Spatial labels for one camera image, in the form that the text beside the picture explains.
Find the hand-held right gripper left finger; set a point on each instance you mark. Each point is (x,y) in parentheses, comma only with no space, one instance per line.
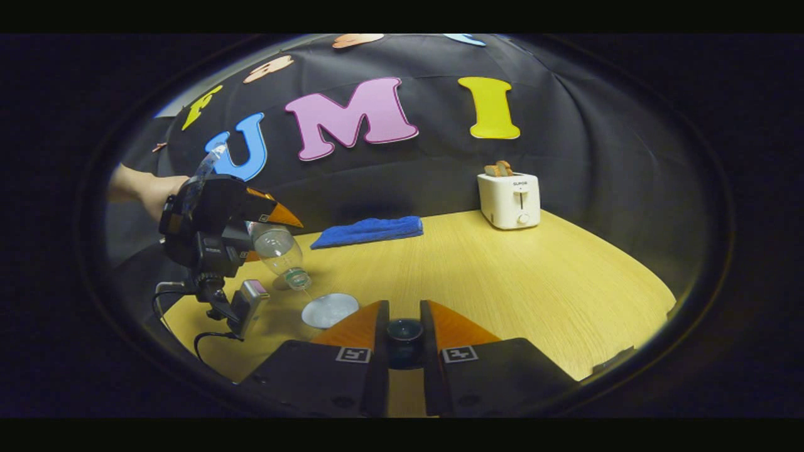
(378,389)

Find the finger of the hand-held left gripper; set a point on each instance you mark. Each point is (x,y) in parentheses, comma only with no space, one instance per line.
(270,210)
(252,256)

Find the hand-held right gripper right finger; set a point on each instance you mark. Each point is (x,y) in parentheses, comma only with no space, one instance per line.
(431,389)

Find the clear plastic water bottle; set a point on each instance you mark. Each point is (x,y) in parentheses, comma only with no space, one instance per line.
(276,251)

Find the folded blue towel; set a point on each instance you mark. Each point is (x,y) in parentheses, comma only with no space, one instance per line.
(367,231)

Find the black backdrop cloth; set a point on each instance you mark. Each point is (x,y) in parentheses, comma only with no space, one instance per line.
(408,176)

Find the white toaster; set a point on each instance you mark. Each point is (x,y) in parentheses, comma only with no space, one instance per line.
(509,201)

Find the toasted bread slice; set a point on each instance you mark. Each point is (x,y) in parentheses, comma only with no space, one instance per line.
(499,169)

